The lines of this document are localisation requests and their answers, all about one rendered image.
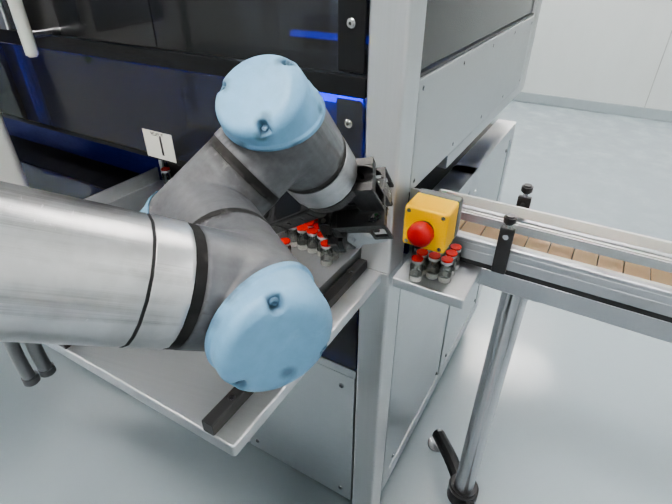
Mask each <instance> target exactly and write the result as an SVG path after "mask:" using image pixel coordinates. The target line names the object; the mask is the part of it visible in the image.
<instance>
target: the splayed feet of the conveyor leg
mask: <svg viewBox="0 0 672 504"><path fill-rule="evenodd" d="M428 446H429V448H430V449H431V450H432V451H434V452H440V453H441V455H442V457H443V459H444V461H445V464H446V466H447V469H448V471H449V474H450V477H451V478H450V479H449V483H448V488H447V497H448V499H449V501H450V502H451V504H475V502H476V499H477V496H478V492H479V487H478V484H477V482H476V481H475V485H474V488H473V491H472V492H471V493H469V494H463V493H460V492H459V491H458V490H457V489H456V487H455V479H456V475H457V471H458V467H459V463H460V461H459V459H458V457H457V454H456V452H455V451H454V449H453V447H452V445H451V443H450V441H449V439H448V438H447V436H446V434H445V432H444V431H443V430H442V429H440V428H439V429H436V430H435V431H434V432H433V434H432V436H430V437H429V439H428Z"/></svg>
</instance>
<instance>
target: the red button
mask: <svg viewBox="0 0 672 504"><path fill-rule="evenodd" d="M407 238H408V240H409V242H410V243H411V244H412V245H413V246H415V247H420V248H423V247H426V246H428V245H429V244H430V243H431V241H432V240H433V238H434V231H433V229H432V227H431V226H430V225H429V224H428V223H426V222H424V221H416V222H414V223H413V224H412V225H411V226H410V227H409V228H408V230H407Z"/></svg>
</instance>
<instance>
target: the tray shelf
mask: <svg viewBox="0 0 672 504"><path fill-rule="evenodd" d="M380 283H381V274H380V273H377V272H374V271H371V270H368V269H366V270H365V271H364V272H363V273H362V274H361V276H360V277H359V278H358V279H357V280H356V281H355V282H354V283H353V284H352V285H351V287H350V288H349V289H348V290H347V291H346V292H345V293H344V294H343V295H342V296H341V297H340V299H339V300H338V301H337V302H336V303H335V304H334V305H333V306H332V307H331V308H330V309H331V313H332V320H333V323H332V332H331V337H330V340H329V342H328V343H327V346H328V345H329V344H330V343H331V342H332V340H333V339H334V338H335V337H336V336H337V334H338V333H339V332H340V331H341V330H342V328H343V327H344V326H345V325H346V324H347V322H348V321H349V320H350V319H351V318H352V316H353V315H354V314H355V313H356V312H357V310H358V309H359V308H360V307H361V306H362V304H363V303H364V302H365V301H366V300H367V298H368V297H369V296H370V295H371V294H372V292H373V291H374V290H375V289H376V288H377V286H378V285H379V284H380ZM45 345H47V346H49V347H50V348H52V349H54V350H55V351H57V352H59V353H61V354H62V355H64V356H66V357H67V358H69V359H71V360H72V361H74V362H76V363H77V364H79V365H81V366H82V367H84V368H86V369H87V370H89V371H91V372H92V373H94V374H96V375H97V376H99V377H101V378H102V379H104V380H106V381H107V382H109V383H111V384H113V385H114V386H116V387H118V388H119V389H121V390H123V391H124V392H126V393H128V394H129V395H131V396H133V397H134V398H136V399H138V400H139V401H141V402H143V403H144V404H146V405H148V406H149V407H151V408H153V409H154V410H156V411H158V412H159V413H161V414H163V415H165V416H166V417H168V418H170V419H171V420H173V421H175V422H176V423H178V424H180V425H181V426H183V427H185V428H186V429H188V430H190V431H191V432H193V433H195V434H196V435H198V436H200V437H201V438H203V439H205V440H206V441H208V442H210V443H211V444H213V445H215V446H217V447H218V448H220V449H222V450H223V451H225V452H227V453H228V454H230V455H232V456H236V455H237V454H238V453H239V452H240V451H241V450H242V448H243V447H244V446H245V445H246V444H247V442H248V441H249V440H250V439H251V438H252V436H253V435H254V434H255V433H256V432H257V430H258V429H259V428H260V427H261V426H262V424H263V423H264V422H265V421H266V420H267V418H268V417H269V416H270V415H271V414H272V412H273V411H274V410H275V409H276V408H277V406H278V405H279V404H280V403H281V402H282V400H283V399H284V398H285V397H286V396H287V394H288V393H289V392H290V391H291V390H292V388H293V387H294V386H295V385H296V384H297V382H298V381H299V380H300V379H301V378H302V376H303V375H302V376H301V377H299V378H298V379H296V380H295V381H293V382H291V383H289V384H287V385H285V386H283V387H280V388H277V389H274V390H270V391H264V392H254V393H253V394H252V395H251V396H250V397H249V398H248V400H247V401H246V402H245V403H244V404H243V405H242V406H241V407H240V408H239V409H238V410H237V412H236V413H235V414H234V415H233V416H232V417H231V418H230V419H229V420H228V421H227V423H226V424H225V425H224V426H223V427H222V428H221V429H220V430H219V431H218V432H217V434H216V435H215V436H212V435H211V434H209V433H207V432H206V431H204V430H203V425H202V419H203V418H204V417H205V416H206V415H207V414H208V413H209V412H210V411H211V410H212V409H213V408H214V407H215V406H216V405H217V404H218V403H219V402H220V401H221V400H222V399H223V398H224V397H225V396H226V395H227V394H228V392H229V391H230V390H231V389H232V388H233V387H234V386H233V385H230V384H229V383H227V382H225V381H224V380H223V379H222V378H221V377H220V376H219V374H218V373H217V371H216V369H215V368H214V367H213V366H211V364H210V363H209V362H208V360H207V357H206V354H205V352H203V351H180V350H168V349H161V350H157V349H137V348H118V347H98V346H78V345H72V346H70V347H69V348H68V349H64V348H62V347H61V346H59V345H58V344H45Z"/></svg>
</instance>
